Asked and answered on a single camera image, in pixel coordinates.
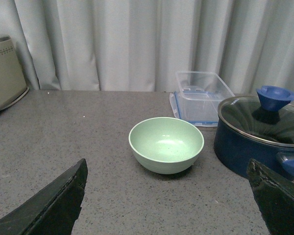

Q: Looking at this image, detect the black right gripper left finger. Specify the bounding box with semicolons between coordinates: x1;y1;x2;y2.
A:
0;159;88;235

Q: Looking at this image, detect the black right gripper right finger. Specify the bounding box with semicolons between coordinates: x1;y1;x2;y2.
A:
246;159;294;235

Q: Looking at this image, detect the green bowl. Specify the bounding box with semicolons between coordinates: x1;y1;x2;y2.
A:
128;117;204;174

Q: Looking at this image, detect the dark blue cooking pot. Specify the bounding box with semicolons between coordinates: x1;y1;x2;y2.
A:
213;95;294;181

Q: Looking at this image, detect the glass pot lid blue knob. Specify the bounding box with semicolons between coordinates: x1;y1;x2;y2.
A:
218;85;294;147

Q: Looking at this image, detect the cream toaster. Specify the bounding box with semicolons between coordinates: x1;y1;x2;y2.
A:
0;34;29;111

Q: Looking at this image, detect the clear plastic container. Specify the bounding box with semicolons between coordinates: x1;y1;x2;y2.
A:
175;70;235;122

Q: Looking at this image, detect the white curtain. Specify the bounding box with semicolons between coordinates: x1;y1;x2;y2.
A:
0;0;294;94

